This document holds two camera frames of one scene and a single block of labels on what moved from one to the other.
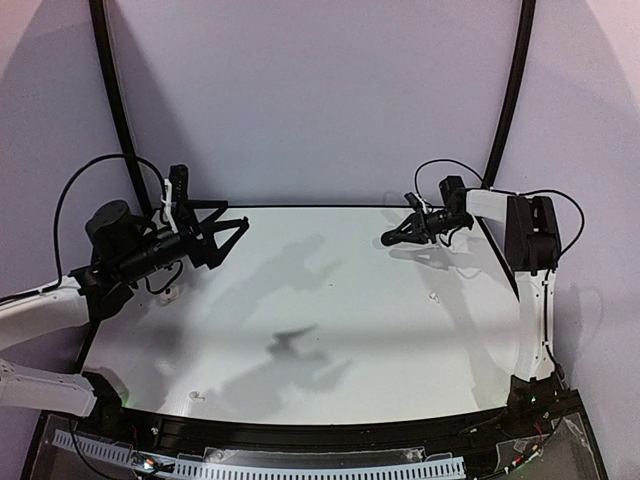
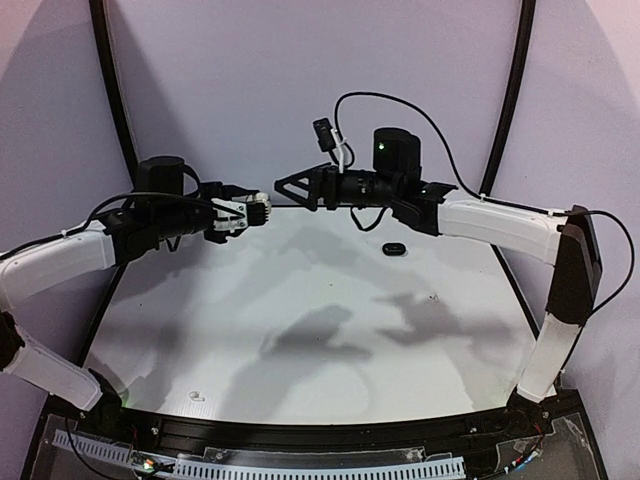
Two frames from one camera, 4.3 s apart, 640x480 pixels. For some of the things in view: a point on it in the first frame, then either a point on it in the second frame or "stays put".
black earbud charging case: [391, 237] to [394, 249]
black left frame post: [102, 32] stays put
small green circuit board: [149, 464] stays put
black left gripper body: [189, 232] to [216, 232]
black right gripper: [420, 223] to [327, 185]
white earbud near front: [194, 396] stays put
